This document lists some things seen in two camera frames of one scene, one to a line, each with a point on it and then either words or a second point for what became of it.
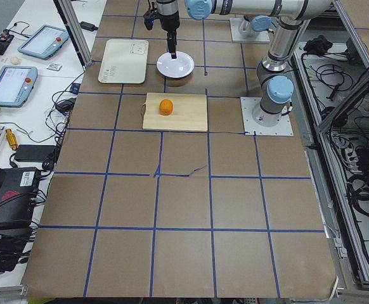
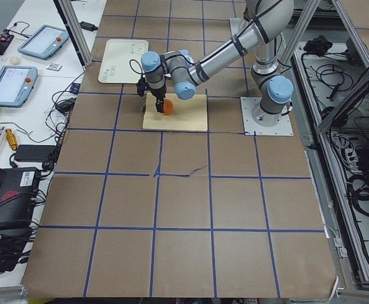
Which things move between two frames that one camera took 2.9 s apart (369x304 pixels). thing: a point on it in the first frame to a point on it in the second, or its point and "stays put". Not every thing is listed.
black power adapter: (35, 152) stays put
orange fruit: (165, 107) stays put
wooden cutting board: (189, 113) stays put
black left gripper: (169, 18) to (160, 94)
